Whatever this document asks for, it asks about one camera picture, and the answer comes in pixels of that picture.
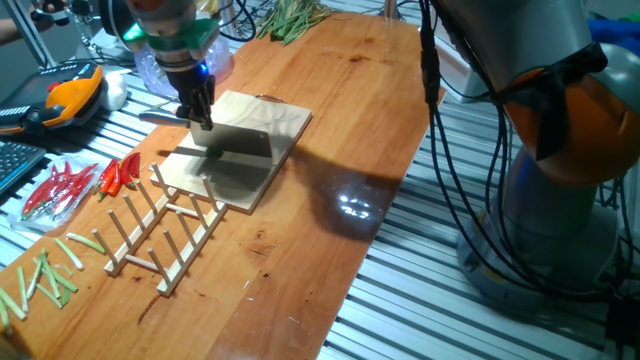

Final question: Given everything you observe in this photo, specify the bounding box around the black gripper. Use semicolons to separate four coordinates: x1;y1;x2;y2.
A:
164;61;217;132

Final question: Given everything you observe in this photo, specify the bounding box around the steel cleaver knife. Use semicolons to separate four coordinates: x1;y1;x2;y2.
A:
138;109;274;161

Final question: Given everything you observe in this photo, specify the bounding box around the bystander forearm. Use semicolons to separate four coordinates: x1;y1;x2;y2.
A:
0;17;32;45

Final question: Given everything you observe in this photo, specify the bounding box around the orange red chili pepper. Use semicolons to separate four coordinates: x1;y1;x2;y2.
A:
107;167;124;198
97;164;117;203

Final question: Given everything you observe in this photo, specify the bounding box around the translucent plastic bag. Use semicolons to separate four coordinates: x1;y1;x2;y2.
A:
133;34;235;100

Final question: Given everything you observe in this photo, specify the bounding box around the white crumpled cloth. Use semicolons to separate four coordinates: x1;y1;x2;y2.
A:
99;68;130;112

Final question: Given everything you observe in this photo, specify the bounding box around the light wooden cutting board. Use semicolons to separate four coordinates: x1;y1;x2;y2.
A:
149;89;314;216

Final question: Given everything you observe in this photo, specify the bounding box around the large glossy wooden board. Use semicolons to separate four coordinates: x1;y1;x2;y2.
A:
0;12;447;360

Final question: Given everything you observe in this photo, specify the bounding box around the orange and black teach pendant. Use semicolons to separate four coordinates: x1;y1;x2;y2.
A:
0;60;109;137

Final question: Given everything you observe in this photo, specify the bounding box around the bundle of green stalks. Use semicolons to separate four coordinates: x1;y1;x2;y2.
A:
255;0;335;47

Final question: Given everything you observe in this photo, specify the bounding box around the wooden peg dish rack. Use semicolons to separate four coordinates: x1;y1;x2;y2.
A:
91;162;229;299

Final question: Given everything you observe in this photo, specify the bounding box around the plastic bag of red chilies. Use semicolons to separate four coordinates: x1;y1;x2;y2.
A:
7;154;101;234

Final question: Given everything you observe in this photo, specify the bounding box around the black keyboard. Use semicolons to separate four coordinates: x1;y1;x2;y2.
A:
0;141;48;196

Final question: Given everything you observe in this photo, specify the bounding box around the white box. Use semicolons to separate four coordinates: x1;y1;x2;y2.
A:
432;37;496;105

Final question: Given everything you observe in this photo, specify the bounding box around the blue plastic bag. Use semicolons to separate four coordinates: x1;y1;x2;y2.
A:
587;17;640;47

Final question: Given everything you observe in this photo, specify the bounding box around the aluminium frame post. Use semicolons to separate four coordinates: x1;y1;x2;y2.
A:
219;0;239;40

